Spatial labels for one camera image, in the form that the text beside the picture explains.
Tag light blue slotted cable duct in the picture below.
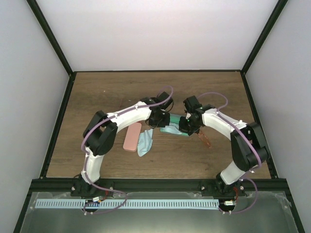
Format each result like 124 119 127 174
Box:
35 199 219 210

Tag black front mounting rail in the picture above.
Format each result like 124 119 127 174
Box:
31 178 287 197

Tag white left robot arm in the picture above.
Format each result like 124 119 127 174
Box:
81 92 173 196

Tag pink glasses case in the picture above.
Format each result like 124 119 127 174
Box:
123 122 142 152

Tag orange transparent sunglasses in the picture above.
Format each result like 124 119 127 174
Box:
197 130 211 149

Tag black aluminium frame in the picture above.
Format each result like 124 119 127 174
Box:
13 0 306 233

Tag grey glasses case green lining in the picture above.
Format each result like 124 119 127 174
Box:
160 114 189 136

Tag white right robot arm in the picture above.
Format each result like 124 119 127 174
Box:
179 96 271 196

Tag thin red sunglasses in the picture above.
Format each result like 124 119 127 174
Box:
119 98 132 110

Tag light blue cleaning cloth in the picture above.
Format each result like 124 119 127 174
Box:
163 122 182 135

